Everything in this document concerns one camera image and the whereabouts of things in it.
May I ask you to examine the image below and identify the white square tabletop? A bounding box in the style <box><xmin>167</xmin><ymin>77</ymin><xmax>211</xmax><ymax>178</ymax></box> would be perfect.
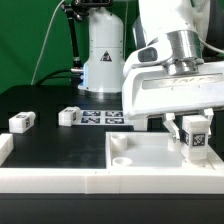
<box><xmin>105</xmin><ymin>132</ymin><xmax>224</xmax><ymax>171</ymax></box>

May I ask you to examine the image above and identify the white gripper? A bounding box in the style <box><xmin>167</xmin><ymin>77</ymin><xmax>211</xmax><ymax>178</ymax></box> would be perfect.
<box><xmin>122</xmin><ymin>62</ymin><xmax>224</xmax><ymax>143</ymax></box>

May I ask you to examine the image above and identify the white U-shaped obstacle fence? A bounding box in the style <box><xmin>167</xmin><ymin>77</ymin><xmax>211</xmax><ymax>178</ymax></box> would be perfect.
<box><xmin>0</xmin><ymin>134</ymin><xmax>224</xmax><ymax>194</ymax></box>

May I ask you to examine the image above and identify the grey cable left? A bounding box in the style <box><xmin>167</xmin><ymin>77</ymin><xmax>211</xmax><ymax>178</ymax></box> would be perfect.
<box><xmin>30</xmin><ymin>0</ymin><xmax>67</xmax><ymax>86</ymax></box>

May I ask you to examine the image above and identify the sheet of fiducial markers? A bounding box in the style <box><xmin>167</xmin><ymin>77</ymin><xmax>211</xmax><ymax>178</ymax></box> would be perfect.
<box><xmin>79</xmin><ymin>110</ymin><xmax>125</xmax><ymax>125</ymax></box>

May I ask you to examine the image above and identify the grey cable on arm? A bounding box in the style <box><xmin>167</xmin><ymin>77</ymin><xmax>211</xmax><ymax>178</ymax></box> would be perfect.
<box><xmin>196</xmin><ymin>29</ymin><xmax>224</xmax><ymax>56</ymax></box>

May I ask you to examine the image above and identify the black cable bundle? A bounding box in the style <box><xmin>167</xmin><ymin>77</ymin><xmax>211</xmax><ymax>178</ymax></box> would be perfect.
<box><xmin>34</xmin><ymin>68</ymin><xmax>84</xmax><ymax>88</ymax></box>

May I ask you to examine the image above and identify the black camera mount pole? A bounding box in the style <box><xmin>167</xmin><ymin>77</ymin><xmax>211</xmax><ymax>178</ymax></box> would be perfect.
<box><xmin>61</xmin><ymin>0</ymin><xmax>113</xmax><ymax>74</ymax></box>

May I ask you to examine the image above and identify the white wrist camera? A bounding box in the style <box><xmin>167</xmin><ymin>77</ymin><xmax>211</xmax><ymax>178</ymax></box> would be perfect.
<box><xmin>123</xmin><ymin>38</ymin><xmax>173</xmax><ymax>77</ymax></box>

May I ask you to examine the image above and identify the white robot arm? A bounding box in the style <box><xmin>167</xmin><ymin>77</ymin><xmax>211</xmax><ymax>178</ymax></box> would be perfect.
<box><xmin>81</xmin><ymin>0</ymin><xmax>224</xmax><ymax>140</ymax></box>

